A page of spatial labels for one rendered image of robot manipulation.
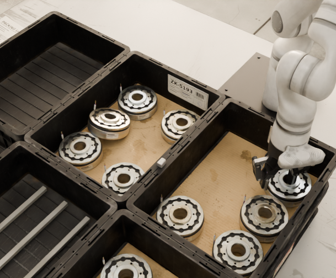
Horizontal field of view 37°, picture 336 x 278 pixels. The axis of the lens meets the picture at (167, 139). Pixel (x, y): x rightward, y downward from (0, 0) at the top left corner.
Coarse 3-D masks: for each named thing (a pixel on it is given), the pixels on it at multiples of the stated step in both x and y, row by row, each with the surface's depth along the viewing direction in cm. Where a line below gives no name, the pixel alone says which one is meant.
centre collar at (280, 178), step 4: (284, 172) 115; (288, 172) 115; (280, 176) 114; (284, 176) 115; (280, 180) 113; (296, 180) 113; (280, 184) 113; (284, 184) 112; (288, 184) 113; (292, 184) 113; (296, 184) 112; (288, 188) 112; (292, 188) 112
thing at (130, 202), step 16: (256, 112) 119; (320, 144) 112; (160, 176) 107; (320, 176) 106; (144, 192) 104; (128, 208) 101; (304, 208) 101; (160, 224) 98; (288, 224) 98; (176, 240) 96; (208, 256) 94; (272, 256) 94; (224, 272) 92; (256, 272) 92
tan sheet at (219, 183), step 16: (224, 144) 125; (240, 144) 125; (208, 160) 122; (224, 160) 122; (240, 160) 122; (192, 176) 119; (208, 176) 119; (224, 176) 119; (240, 176) 119; (176, 192) 116; (192, 192) 116; (208, 192) 116; (224, 192) 116; (240, 192) 116; (256, 192) 116; (208, 208) 113; (224, 208) 113; (240, 208) 113; (288, 208) 113; (208, 224) 110; (224, 224) 110; (208, 240) 107
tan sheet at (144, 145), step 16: (160, 96) 137; (160, 112) 133; (144, 128) 129; (160, 128) 129; (112, 144) 125; (128, 144) 125; (144, 144) 125; (160, 144) 125; (112, 160) 122; (128, 160) 122; (144, 160) 122; (96, 176) 119
